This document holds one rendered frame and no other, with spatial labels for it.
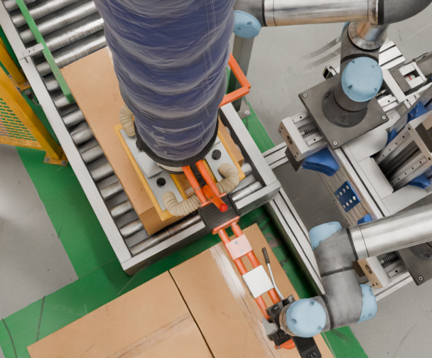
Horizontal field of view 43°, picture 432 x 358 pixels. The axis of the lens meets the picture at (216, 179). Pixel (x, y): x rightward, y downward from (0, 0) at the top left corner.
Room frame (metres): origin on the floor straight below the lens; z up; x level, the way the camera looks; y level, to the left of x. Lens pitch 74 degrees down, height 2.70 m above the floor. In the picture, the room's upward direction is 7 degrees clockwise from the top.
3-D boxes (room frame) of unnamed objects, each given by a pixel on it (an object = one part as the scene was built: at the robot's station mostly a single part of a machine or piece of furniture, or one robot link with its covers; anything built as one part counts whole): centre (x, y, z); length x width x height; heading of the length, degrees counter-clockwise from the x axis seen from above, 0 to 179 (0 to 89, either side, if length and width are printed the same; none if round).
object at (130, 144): (0.47, 0.20, 1.10); 0.34 x 0.10 x 0.05; 36
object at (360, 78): (0.79, -0.39, 1.20); 0.13 x 0.12 x 0.14; 0
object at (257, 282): (0.15, -0.15, 1.20); 0.07 x 0.07 x 0.04; 36
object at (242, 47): (1.17, -0.04, 0.50); 0.07 x 0.07 x 1.00; 36
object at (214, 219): (0.33, -0.02, 1.20); 0.10 x 0.08 x 0.06; 126
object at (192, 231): (0.41, 0.03, 0.58); 0.70 x 0.03 x 0.06; 126
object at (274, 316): (0.06, -0.22, 1.35); 0.09 x 0.08 x 0.12; 35
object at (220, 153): (0.58, 0.05, 1.10); 0.34 x 0.10 x 0.05; 36
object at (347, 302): (0.11, -0.31, 1.50); 0.11 x 0.11 x 0.08; 21
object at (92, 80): (0.70, 0.25, 0.75); 0.60 x 0.40 x 0.40; 37
